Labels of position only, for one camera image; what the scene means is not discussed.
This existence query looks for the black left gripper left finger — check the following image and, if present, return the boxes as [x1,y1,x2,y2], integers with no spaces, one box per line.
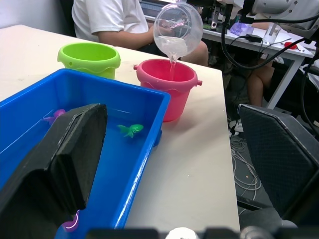
[0,103,108,239]

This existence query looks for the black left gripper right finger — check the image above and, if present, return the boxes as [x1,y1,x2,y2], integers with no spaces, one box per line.
[237,104,319,226]

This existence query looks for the clear plastic cup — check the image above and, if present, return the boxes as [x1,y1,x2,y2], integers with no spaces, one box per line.
[153,1,204,63]

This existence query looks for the blue plastic tub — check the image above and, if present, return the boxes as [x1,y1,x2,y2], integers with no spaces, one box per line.
[0,68,172,239]

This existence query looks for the green toy fish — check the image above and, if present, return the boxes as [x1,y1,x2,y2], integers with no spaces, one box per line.
[117,123,145,139]

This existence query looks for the green plastic bucket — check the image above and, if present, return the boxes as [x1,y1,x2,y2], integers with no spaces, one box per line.
[57,42,121,80]

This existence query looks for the pink plastic bucket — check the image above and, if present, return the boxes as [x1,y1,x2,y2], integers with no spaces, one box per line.
[134,58,203,122]

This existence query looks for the seated person with bare legs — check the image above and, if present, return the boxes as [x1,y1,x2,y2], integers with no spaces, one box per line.
[248,56,275,108]

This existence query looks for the white desk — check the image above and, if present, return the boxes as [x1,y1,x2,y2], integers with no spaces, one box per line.
[143,13,317,110]

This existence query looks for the small red item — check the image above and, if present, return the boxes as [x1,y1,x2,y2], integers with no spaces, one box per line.
[281,41,300,50]

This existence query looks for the clear drinking glass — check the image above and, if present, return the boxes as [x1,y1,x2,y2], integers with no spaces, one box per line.
[263,22,282,46]

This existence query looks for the purple crumpled item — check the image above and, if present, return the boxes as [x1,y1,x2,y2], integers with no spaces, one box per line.
[229,21,255,35]

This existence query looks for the person in white t-shirt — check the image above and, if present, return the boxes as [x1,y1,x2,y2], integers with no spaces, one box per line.
[71,0,209,67]

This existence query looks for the white floor cables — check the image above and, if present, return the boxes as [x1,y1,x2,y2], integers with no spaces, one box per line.
[230,138,262,200]

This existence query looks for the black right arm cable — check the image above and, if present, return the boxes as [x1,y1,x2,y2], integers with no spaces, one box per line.
[220,4,319,72]

